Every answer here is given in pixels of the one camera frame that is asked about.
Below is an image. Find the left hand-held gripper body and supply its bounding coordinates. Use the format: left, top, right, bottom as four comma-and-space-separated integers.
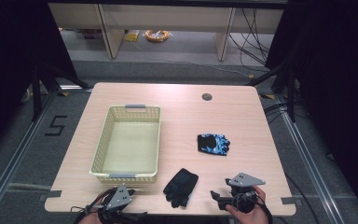
98, 183, 137, 224

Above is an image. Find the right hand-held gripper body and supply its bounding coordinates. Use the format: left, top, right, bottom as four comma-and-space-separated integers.
227, 172, 267, 215

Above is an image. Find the blue and black patterned glove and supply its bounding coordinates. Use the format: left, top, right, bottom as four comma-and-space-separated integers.
197, 133, 231, 157

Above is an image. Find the black glove with blue dots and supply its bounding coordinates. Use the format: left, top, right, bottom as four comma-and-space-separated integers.
162, 168, 200, 209

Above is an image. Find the pale yellow plastic basket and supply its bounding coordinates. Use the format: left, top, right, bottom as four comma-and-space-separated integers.
89, 104, 162, 185

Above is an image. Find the person's left hand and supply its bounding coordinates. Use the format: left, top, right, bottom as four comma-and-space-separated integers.
79, 193, 107, 224

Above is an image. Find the person's right hand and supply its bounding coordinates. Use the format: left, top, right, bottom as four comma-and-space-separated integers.
225, 185, 270, 224

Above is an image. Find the black metal stand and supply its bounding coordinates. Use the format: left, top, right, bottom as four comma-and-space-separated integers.
244, 61, 296, 123
30, 61, 93, 123

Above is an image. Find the black curtain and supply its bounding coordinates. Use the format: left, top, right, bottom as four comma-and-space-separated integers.
0, 0, 79, 161
265, 0, 358, 216

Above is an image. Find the yellow packet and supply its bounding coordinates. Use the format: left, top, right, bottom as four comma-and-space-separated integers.
123, 29, 141, 43

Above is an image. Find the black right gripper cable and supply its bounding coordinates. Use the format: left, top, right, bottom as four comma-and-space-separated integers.
232, 189, 274, 224

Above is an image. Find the aluminium floor rail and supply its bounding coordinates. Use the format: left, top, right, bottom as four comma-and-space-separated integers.
0, 89, 61, 217
275, 94, 346, 224

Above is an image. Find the black floor cable bundle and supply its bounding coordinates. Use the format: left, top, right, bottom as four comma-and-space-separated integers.
228, 7, 275, 68

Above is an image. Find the yellow coiled cable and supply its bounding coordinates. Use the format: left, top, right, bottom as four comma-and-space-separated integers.
145, 29, 171, 43

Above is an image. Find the light wooden desk frame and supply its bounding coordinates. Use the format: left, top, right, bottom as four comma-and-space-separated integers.
48, 2, 285, 62

